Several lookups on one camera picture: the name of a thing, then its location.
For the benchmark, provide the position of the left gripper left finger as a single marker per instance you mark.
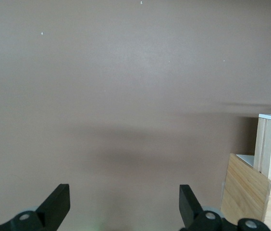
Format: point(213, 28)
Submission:
point(53, 207)

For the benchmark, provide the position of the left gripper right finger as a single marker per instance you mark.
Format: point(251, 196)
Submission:
point(189, 207)

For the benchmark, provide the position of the light wooden drawer cabinet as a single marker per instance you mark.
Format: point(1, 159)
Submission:
point(246, 187)

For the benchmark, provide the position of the brown table cover mat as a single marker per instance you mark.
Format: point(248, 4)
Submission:
point(102, 72)

